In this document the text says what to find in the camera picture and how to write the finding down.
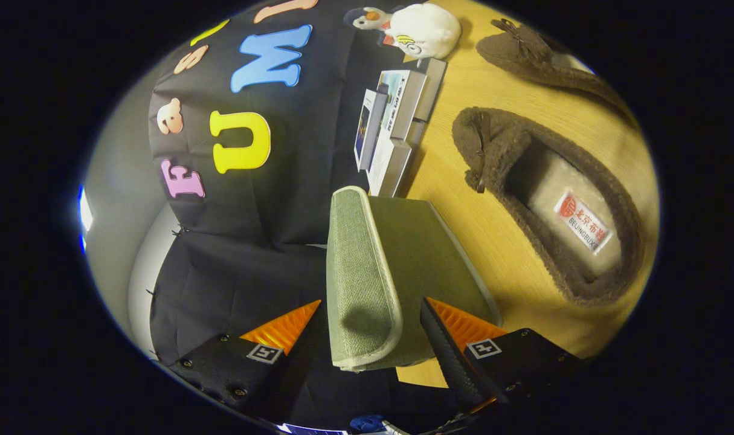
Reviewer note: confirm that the dark cover book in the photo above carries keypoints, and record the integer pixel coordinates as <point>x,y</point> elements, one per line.
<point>433,84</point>

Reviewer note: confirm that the blue object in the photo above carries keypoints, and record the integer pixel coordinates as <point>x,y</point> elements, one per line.
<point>366,423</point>

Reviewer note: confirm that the white cover book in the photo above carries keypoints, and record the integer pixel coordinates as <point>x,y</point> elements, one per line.
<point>388,166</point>

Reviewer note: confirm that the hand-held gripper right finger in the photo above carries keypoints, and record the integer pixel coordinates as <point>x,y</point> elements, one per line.
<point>451,365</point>

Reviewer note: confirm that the penguin plush toy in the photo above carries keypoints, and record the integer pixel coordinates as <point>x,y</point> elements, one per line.
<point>366,18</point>

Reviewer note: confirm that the white seal plush toy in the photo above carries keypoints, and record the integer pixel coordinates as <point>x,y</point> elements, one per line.
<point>427,30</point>

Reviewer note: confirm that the green fabric storage box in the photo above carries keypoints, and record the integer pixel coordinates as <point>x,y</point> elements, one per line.
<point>397,266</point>

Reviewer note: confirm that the light blue cover book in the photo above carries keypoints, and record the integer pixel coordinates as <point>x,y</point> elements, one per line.
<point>400,99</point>

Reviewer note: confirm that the brown fuzzy shoe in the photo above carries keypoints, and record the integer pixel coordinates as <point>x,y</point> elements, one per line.
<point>493,145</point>
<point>524,54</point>

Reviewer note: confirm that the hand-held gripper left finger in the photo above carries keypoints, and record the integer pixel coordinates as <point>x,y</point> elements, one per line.
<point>282,377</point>

